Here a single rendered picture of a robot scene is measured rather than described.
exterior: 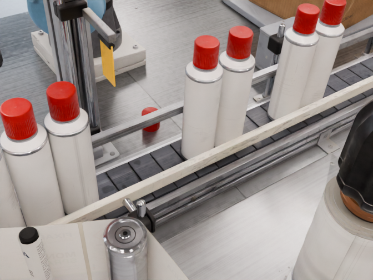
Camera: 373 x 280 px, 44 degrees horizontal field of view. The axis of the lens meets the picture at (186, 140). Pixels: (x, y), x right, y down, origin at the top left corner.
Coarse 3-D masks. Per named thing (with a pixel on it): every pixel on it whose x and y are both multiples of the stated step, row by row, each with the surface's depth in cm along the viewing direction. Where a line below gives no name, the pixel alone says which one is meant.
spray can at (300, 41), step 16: (304, 16) 67; (288, 32) 70; (304, 32) 68; (288, 48) 70; (304, 48) 69; (288, 64) 72; (304, 64) 71; (288, 80) 73; (304, 80) 74; (272, 96) 78; (288, 96) 75; (272, 112) 79; (288, 112) 78
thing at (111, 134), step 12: (348, 36) 86; (360, 36) 86; (372, 36) 89; (264, 72) 76; (252, 84) 76; (168, 108) 69; (180, 108) 69; (132, 120) 66; (144, 120) 66; (156, 120) 68; (108, 132) 64; (120, 132) 65; (132, 132) 66; (96, 144) 64
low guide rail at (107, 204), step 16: (368, 80) 84; (336, 96) 80; (352, 96) 83; (304, 112) 77; (256, 128) 73; (272, 128) 74; (224, 144) 70; (240, 144) 71; (192, 160) 68; (208, 160) 69; (160, 176) 65; (176, 176) 66; (128, 192) 63; (144, 192) 64; (96, 208) 61; (112, 208) 62; (48, 224) 58
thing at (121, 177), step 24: (336, 72) 92; (360, 72) 92; (360, 96) 86; (264, 120) 80; (312, 120) 81; (168, 144) 75; (264, 144) 76; (120, 168) 70; (144, 168) 71; (168, 168) 71; (216, 168) 72; (168, 192) 68; (120, 216) 66
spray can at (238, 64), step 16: (240, 32) 62; (240, 48) 62; (224, 64) 64; (240, 64) 63; (224, 80) 65; (240, 80) 64; (224, 96) 67; (240, 96) 66; (224, 112) 68; (240, 112) 69; (224, 128) 71; (240, 128) 71
